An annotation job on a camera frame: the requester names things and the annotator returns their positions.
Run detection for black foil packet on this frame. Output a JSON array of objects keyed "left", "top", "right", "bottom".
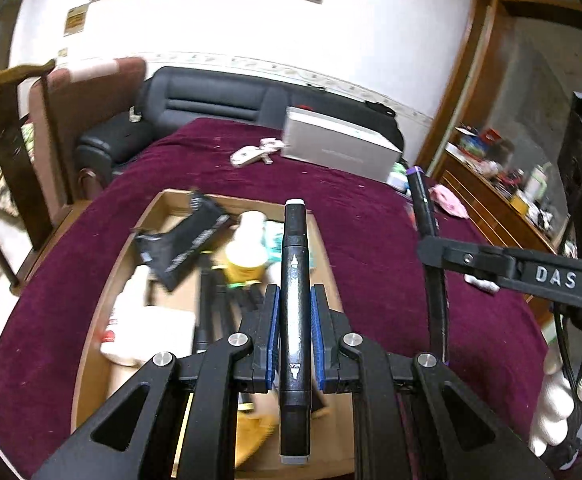
[{"left": 131, "top": 189, "right": 233, "bottom": 294}]

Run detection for black marker purple cap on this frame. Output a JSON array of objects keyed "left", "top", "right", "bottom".
[{"left": 405, "top": 166, "right": 450, "bottom": 363}]

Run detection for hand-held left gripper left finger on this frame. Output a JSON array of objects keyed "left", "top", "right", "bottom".
[{"left": 31, "top": 284, "right": 280, "bottom": 480}]

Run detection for teal print tissue pack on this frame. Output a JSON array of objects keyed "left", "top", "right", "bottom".
[{"left": 262, "top": 219, "right": 313, "bottom": 272}]

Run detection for white square charger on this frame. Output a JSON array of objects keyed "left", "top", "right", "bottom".
[{"left": 121, "top": 305, "right": 197, "bottom": 362}]

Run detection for maroon tablecloth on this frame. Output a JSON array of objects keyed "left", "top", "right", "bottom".
[{"left": 0, "top": 117, "right": 552, "bottom": 480}]

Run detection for black sofa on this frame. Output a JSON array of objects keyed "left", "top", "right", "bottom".
[{"left": 75, "top": 65, "right": 405, "bottom": 175}]

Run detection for white bottle yellow cap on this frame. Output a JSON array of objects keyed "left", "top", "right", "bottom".
[{"left": 223, "top": 210, "right": 268, "bottom": 284}]

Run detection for wooden sideboard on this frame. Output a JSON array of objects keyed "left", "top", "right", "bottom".
[{"left": 438, "top": 137, "right": 569, "bottom": 257}]

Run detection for maroon armchair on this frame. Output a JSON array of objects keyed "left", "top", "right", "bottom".
[{"left": 27, "top": 57, "right": 148, "bottom": 207}]

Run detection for gold wall plaque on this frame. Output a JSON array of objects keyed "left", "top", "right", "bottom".
[{"left": 65, "top": 3, "right": 90, "bottom": 36}]

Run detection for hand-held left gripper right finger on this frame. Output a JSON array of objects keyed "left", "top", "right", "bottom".
[{"left": 310, "top": 284, "right": 555, "bottom": 480}]

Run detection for white plastic packet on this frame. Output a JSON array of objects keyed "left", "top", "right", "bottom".
[{"left": 99, "top": 265, "right": 148, "bottom": 367}]

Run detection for cardboard box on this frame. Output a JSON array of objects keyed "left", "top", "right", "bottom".
[{"left": 72, "top": 189, "right": 358, "bottom": 480}]

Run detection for person's right hand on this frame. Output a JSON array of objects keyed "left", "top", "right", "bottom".
[{"left": 528, "top": 344, "right": 582, "bottom": 459}]

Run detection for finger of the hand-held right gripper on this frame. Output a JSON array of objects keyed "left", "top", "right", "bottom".
[{"left": 416, "top": 236, "right": 524, "bottom": 287}]

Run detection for black marker green cap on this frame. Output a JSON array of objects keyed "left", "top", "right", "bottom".
[{"left": 216, "top": 280, "right": 266, "bottom": 342}]

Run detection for yellow snack packet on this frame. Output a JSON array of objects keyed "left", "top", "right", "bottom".
[{"left": 233, "top": 404, "right": 278, "bottom": 467}]

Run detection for thick black marker gold band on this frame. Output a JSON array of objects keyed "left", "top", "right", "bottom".
[{"left": 193, "top": 268, "right": 218, "bottom": 357}]

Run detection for white green cup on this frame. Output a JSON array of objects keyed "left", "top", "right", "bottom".
[{"left": 524, "top": 165, "right": 549, "bottom": 200}]

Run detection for wooden chair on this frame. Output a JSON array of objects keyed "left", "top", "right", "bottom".
[{"left": 0, "top": 59, "right": 58, "bottom": 297}]

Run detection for grey flat box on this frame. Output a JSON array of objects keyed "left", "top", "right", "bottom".
[{"left": 283, "top": 106, "right": 403, "bottom": 185}]

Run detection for pink cloth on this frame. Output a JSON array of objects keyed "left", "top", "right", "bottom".
[{"left": 430, "top": 183, "right": 471, "bottom": 220}]

